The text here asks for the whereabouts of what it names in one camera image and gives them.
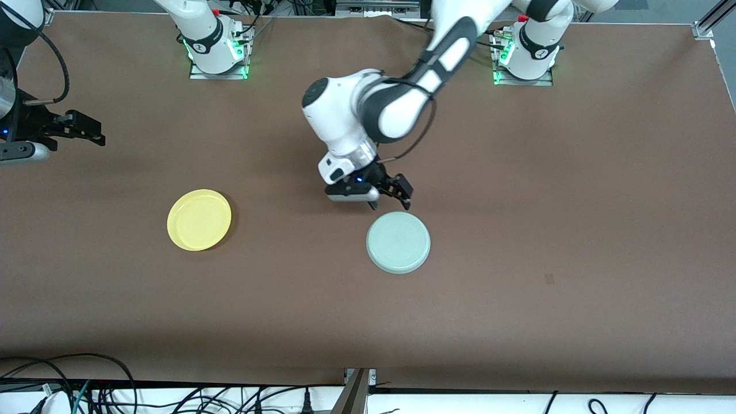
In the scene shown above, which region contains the brown table cover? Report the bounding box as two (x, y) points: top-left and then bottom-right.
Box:
(0, 11), (736, 395)

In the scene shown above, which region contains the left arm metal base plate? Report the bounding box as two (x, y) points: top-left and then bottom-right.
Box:
(492, 28), (554, 87)

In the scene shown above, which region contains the white shelf board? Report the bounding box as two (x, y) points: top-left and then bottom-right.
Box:
(0, 385), (736, 414)

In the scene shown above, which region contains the diagonal aluminium extrusion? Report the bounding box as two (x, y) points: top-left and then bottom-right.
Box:
(698, 0), (736, 30)

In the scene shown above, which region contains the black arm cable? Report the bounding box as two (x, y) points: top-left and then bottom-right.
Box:
(377, 79), (438, 165)
(0, 5), (70, 106)

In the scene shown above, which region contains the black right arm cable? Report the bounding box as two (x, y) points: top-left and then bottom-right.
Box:
(0, 5), (70, 106)

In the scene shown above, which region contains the green cable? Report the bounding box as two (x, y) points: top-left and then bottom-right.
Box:
(71, 379), (93, 414)

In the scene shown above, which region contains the metal frame bar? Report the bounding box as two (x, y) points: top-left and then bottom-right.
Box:
(336, 0), (421, 18)

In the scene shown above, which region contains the large looped black cable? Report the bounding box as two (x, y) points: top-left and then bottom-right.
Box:
(0, 352), (137, 414)

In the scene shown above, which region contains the aluminium profile post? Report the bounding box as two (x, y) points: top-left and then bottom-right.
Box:
(335, 368), (372, 414)

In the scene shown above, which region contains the yellow plate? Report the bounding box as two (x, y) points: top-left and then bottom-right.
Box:
(167, 189), (232, 252)

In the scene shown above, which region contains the pale green plate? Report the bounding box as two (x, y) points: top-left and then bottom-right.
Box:
(366, 211), (431, 275)

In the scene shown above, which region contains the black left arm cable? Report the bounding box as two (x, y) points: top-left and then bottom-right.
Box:
(377, 79), (438, 165)

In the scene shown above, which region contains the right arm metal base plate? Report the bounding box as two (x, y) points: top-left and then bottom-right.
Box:
(189, 24), (250, 81)

